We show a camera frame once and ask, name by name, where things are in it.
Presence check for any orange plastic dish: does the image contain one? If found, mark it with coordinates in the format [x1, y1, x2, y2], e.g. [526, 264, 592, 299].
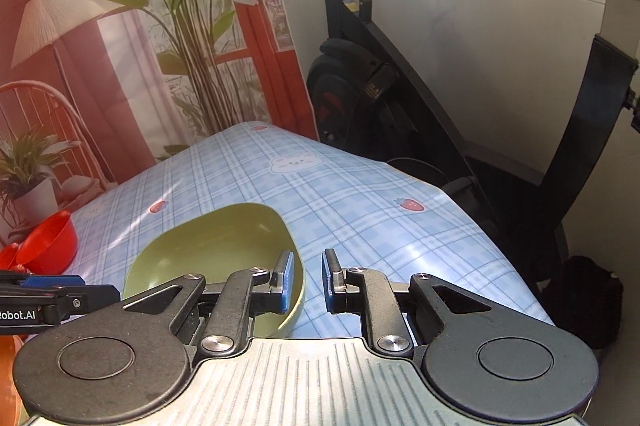
[0, 335, 27, 426]

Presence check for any printed backdrop cloth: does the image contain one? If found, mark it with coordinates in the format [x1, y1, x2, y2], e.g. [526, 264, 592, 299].
[0, 0, 322, 248]

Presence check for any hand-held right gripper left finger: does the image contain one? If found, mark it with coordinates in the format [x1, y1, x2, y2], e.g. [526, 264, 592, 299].
[121, 250, 296, 356]

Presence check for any white furniture panel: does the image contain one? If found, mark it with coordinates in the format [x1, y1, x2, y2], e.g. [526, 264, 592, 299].
[599, 0, 640, 74]

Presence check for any black exercise bike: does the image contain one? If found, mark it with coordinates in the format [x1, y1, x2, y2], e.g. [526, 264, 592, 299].
[227, 0, 640, 303]

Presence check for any blue plaid tablecloth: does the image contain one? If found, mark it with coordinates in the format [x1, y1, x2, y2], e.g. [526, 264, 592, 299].
[64, 121, 557, 342]

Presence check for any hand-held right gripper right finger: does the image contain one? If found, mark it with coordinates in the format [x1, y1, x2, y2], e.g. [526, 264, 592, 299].
[321, 249, 496, 356]

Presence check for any green plastic bowl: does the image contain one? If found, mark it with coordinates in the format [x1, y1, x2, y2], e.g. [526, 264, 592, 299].
[122, 202, 307, 340]

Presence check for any small red plastic bowl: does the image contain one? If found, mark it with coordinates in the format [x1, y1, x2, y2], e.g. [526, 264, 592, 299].
[0, 243, 29, 273]

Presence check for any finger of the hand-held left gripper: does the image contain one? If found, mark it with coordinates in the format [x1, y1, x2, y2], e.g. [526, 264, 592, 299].
[0, 271, 85, 291]

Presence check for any black knitted bag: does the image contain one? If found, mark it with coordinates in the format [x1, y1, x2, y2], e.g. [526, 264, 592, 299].
[542, 255, 625, 350]

